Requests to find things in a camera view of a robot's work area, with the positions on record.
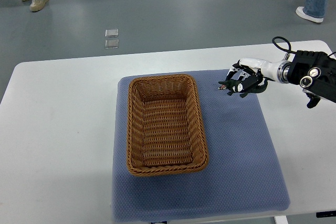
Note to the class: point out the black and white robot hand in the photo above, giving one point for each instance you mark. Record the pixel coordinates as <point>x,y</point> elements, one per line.
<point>252,72</point>

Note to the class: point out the dark green toy crocodile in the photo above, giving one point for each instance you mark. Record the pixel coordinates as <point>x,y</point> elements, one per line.
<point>235,86</point>

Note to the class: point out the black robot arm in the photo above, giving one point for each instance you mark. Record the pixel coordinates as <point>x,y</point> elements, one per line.
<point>313,71</point>

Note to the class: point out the brown wicker basket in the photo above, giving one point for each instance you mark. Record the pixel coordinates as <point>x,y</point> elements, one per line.
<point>165,130</point>

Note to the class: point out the blue quilted mat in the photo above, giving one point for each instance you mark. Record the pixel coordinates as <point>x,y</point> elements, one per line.
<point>243,174</point>

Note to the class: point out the lower metal floor plate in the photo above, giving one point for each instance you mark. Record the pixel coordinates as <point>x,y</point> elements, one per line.
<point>111,44</point>

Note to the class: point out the metal floor plate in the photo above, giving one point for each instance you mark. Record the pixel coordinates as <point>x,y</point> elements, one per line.
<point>111,44</point>
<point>111,32</point>

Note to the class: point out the upper metal floor plate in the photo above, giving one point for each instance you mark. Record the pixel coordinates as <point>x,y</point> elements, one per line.
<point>111,32</point>

